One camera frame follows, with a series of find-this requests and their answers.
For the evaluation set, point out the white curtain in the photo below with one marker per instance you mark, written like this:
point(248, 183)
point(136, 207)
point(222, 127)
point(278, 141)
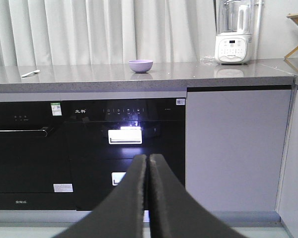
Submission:
point(68, 32)

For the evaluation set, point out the purple plastic bowl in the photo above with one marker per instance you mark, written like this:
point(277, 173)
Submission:
point(140, 65)

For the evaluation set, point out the clear plastic wrap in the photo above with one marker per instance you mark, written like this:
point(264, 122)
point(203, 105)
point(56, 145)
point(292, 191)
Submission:
point(208, 60)

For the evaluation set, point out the upper silver drawer handle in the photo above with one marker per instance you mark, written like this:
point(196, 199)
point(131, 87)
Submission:
point(125, 136)

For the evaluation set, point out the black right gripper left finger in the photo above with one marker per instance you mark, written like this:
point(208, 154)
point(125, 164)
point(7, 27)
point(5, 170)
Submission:
point(121, 213)

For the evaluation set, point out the white plastic spoon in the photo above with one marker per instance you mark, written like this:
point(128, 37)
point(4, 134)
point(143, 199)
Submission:
point(32, 73)

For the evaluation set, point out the grey side cabinet door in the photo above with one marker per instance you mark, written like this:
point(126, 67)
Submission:
point(287, 205)

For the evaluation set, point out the silver drawer handle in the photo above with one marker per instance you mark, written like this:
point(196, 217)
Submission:
point(117, 177)
point(125, 136)

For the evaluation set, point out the white blender appliance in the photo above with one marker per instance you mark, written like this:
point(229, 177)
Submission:
point(234, 31)

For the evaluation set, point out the black drawer sterilizer cabinet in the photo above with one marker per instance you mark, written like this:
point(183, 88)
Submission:
point(103, 136)

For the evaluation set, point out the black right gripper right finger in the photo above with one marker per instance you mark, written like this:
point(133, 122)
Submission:
point(174, 213)

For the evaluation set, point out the lower silver drawer handle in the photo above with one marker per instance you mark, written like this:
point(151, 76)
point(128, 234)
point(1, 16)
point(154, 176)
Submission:
point(117, 177)

